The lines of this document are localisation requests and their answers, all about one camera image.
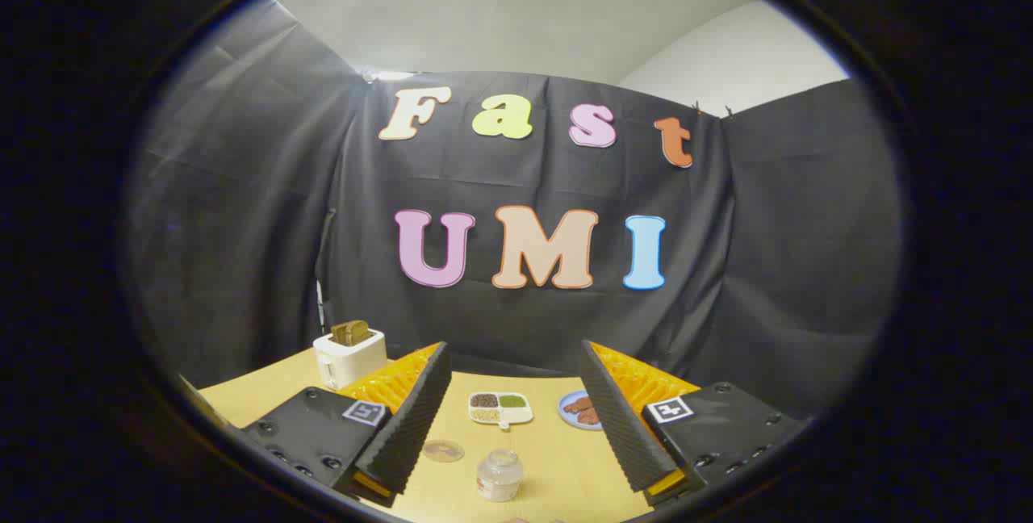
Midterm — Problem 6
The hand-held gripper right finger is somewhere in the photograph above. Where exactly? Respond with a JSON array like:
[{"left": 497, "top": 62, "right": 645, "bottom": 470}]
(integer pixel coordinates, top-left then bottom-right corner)
[{"left": 579, "top": 338, "right": 813, "bottom": 508}]

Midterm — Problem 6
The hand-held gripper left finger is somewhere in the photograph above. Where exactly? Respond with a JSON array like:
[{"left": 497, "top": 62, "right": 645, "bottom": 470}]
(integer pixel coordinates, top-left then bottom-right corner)
[{"left": 240, "top": 341, "right": 454, "bottom": 508}]

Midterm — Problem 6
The clear plastic juice bottle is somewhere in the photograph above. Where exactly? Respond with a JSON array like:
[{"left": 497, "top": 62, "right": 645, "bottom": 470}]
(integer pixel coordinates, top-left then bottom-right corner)
[{"left": 476, "top": 449, "right": 524, "bottom": 503}]

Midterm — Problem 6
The blue plate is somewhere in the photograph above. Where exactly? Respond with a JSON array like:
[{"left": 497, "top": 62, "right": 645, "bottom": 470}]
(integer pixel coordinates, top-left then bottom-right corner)
[{"left": 558, "top": 391, "right": 603, "bottom": 431}]

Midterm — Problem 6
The wooden table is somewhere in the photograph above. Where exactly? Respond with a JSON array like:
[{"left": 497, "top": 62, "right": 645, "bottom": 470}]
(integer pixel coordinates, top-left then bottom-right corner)
[{"left": 198, "top": 348, "right": 655, "bottom": 523}]

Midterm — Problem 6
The white toaster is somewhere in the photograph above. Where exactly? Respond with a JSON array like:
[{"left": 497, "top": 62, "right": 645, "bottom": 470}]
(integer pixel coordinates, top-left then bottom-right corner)
[{"left": 313, "top": 328, "right": 387, "bottom": 391}]

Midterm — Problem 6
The white divided grain dish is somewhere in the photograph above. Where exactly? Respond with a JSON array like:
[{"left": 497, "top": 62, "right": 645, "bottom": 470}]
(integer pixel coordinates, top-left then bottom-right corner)
[{"left": 468, "top": 391, "right": 534, "bottom": 432}]

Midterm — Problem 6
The black backdrop cloth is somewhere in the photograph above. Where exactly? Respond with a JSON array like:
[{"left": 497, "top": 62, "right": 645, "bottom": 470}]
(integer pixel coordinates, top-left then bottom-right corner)
[{"left": 123, "top": 0, "right": 903, "bottom": 420}]

